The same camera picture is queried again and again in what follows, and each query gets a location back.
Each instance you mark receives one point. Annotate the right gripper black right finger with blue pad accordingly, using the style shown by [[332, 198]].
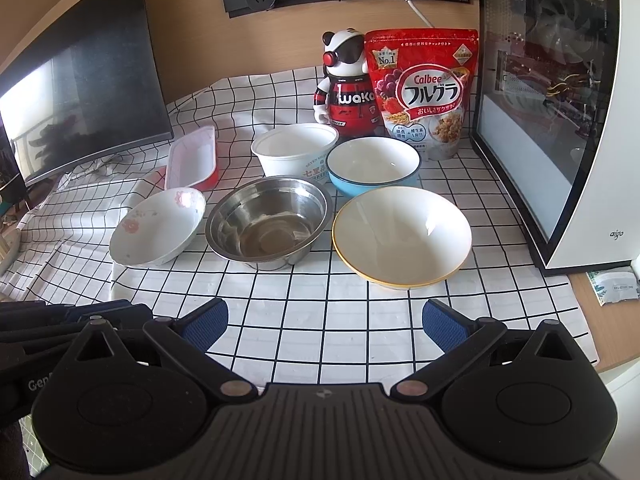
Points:
[[463, 343]]

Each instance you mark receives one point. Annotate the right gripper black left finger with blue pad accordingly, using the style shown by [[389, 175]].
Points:
[[183, 344]]

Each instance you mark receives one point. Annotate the white pink floral bowl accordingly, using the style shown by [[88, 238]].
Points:
[[158, 229]]

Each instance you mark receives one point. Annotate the yellow rimmed white bowl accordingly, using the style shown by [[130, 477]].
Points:
[[402, 237]]

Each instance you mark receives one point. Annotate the stainless steel bowl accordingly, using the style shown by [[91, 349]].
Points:
[[270, 223]]

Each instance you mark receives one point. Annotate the red white rectangular tray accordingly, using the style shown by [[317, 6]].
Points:
[[192, 161]]

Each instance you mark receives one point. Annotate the blue white enamel bowl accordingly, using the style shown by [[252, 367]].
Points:
[[363, 164]]

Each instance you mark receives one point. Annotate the white paper bowl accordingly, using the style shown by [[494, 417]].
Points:
[[297, 150]]

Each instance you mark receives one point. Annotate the small white green packet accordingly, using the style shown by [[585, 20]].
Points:
[[614, 285]]

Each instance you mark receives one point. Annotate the white black grid tablecloth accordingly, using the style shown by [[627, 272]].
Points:
[[312, 322]]

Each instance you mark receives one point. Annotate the white microwave oven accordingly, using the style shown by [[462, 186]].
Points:
[[557, 118]]

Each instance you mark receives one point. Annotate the red Calbee granola bag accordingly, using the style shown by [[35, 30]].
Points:
[[422, 79]]

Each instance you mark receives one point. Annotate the red panda robot figurine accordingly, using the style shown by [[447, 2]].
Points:
[[344, 98]]

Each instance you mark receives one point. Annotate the black computer monitor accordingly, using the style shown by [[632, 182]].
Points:
[[85, 88]]

